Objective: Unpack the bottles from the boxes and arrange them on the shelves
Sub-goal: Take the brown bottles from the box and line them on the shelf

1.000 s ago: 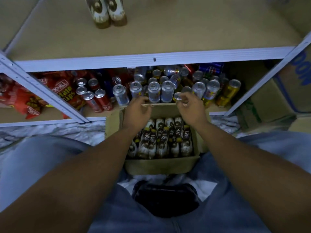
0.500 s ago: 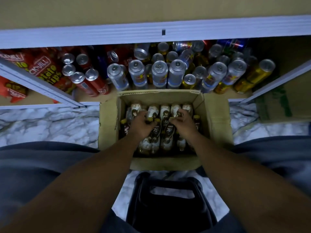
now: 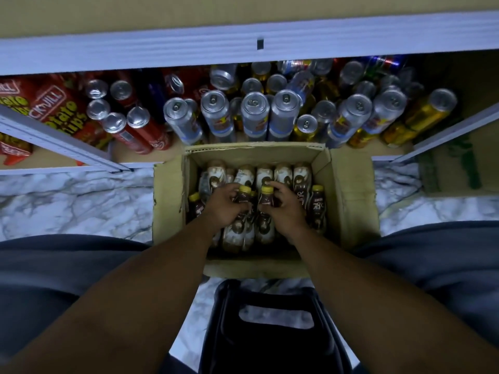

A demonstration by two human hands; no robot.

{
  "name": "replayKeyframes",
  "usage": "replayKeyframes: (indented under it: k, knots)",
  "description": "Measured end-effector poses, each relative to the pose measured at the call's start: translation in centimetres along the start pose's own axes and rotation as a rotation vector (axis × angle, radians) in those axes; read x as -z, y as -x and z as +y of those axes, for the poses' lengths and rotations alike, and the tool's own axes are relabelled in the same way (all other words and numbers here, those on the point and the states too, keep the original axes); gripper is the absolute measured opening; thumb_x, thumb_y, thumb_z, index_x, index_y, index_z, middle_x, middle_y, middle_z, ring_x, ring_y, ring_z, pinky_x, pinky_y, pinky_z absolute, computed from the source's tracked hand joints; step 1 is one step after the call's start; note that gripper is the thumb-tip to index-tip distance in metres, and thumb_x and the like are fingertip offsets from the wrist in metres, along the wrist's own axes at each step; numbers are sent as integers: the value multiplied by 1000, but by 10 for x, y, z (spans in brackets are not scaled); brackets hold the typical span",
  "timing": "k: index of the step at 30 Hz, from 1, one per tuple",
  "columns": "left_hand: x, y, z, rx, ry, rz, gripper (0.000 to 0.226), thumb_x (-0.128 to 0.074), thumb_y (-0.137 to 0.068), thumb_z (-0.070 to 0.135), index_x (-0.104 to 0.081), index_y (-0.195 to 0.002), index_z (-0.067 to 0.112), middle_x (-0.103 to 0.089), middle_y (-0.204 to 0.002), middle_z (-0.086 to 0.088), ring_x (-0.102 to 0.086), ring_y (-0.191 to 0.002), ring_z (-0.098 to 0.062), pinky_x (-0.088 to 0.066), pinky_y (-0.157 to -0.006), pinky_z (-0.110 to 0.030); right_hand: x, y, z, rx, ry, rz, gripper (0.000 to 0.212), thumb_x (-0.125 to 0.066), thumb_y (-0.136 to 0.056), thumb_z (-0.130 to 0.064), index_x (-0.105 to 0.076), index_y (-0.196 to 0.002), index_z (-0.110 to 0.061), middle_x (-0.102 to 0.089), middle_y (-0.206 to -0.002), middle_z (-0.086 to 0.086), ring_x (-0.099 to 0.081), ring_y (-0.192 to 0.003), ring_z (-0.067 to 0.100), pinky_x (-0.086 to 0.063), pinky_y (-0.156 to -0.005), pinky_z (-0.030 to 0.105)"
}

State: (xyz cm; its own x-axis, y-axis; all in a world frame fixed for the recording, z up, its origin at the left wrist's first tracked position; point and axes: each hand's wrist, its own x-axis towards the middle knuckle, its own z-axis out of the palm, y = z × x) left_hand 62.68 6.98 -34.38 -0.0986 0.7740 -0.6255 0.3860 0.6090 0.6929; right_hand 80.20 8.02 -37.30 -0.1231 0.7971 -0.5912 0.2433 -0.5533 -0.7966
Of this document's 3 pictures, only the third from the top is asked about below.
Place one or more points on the large red chips packet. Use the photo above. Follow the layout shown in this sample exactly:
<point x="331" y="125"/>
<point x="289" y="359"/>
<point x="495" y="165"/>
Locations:
<point x="58" y="109"/>

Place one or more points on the Kopiko bottle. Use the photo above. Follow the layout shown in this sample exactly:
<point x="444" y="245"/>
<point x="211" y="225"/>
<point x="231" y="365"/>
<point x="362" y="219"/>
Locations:
<point x="267" y="190"/>
<point x="245" y="190"/>

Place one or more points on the person's grey trousers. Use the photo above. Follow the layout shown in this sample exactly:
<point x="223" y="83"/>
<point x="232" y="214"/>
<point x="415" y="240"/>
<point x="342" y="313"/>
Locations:
<point x="47" y="284"/>

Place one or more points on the white metal shelving rack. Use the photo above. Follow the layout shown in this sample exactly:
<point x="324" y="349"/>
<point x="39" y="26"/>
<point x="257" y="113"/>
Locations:
<point x="234" y="42"/>

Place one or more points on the plain brown carton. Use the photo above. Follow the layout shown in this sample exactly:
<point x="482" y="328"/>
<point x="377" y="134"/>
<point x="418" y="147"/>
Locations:
<point x="460" y="163"/>

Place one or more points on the brown cardboard box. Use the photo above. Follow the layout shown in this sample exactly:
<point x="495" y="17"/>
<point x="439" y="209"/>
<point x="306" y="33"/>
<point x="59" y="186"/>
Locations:
<point x="351" y="198"/>

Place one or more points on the Kopiko bottles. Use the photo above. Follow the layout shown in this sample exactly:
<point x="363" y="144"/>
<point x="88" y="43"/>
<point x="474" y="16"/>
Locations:
<point x="265" y="175"/>

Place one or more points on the row of silver cans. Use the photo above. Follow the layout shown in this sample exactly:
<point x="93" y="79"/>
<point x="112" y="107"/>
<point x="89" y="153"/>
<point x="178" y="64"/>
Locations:
<point x="265" y="109"/>

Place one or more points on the person's left hand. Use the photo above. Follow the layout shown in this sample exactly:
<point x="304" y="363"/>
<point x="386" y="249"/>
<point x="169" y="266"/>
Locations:
<point x="220" y="210"/>

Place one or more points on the person's right hand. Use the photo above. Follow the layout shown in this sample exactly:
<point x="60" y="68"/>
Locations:
<point x="290" y="215"/>

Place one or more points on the black plastic stool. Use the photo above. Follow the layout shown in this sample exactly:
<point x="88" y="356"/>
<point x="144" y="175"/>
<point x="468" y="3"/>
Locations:
<point x="273" y="346"/>

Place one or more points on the person's left forearm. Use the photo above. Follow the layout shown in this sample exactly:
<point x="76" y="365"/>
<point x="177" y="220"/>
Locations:
<point x="109" y="307"/>

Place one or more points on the person's right forearm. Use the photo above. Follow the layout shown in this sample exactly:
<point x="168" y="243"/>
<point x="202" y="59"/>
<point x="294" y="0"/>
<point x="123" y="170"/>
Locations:
<point x="398" y="307"/>

